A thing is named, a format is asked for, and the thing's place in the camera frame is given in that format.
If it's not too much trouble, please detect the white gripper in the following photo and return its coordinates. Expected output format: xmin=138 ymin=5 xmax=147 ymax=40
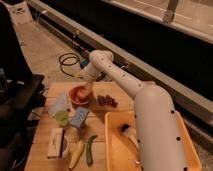
xmin=77 ymin=63 xmax=101 ymax=97

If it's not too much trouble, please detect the red yellow apple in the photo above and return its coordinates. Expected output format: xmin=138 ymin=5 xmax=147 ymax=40
xmin=76 ymin=89 xmax=86 ymax=101

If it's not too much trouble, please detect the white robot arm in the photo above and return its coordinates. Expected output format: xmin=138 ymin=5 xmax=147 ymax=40
xmin=81 ymin=50 xmax=187 ymax=171

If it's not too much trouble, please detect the red bowl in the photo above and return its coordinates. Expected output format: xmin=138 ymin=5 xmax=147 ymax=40
xmin=68 ymin=85 xmax=93 ymax=105

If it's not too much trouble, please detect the purple grape bunch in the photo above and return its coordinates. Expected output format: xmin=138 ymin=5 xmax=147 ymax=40
xmin=97 ymin=95 xmax=118 ymax=107

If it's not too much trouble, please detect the blue sponge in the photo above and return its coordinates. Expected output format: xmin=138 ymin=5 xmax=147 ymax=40
xmin=70 ymin=107 xmax=89 ymax=128

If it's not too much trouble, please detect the clear plastic bag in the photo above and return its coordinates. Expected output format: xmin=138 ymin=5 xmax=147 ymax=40
xmin=48 ymin=92 xmax=69 ymax=117

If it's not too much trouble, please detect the green cup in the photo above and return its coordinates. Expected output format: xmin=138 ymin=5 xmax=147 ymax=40
xmin=54 ymin=110 xmax=69 ymax=126

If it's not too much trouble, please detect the yellow banana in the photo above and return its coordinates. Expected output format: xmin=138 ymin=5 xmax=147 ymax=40
xmin=69 ymin=140 xmax=85 ymax=170

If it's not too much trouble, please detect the white box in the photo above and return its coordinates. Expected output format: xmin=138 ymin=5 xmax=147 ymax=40
xmin=47 ymin=128 xmax=64 ymax=158

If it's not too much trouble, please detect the green cucumber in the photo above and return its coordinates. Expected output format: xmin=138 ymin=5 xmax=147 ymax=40
xmin=86 ymin=135 xmax=98 ymax=166

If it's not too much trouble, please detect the black chair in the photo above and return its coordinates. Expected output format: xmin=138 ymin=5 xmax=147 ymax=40
xmin=0 ymin=2 xmax=46 ymax=171

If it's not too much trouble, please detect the yellow plastic bin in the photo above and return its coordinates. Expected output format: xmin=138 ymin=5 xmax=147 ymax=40
xmin=105 ymin=111 xmax=202 ymax=171

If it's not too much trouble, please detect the white paper sheet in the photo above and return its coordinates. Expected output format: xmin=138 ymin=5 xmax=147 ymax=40
xmin=8 ymin=1 xmax=33 ymax=26

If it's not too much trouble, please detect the black cable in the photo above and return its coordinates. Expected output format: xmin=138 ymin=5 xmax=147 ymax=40
xmin=58 ymin=52 xmax=88 ymax=79

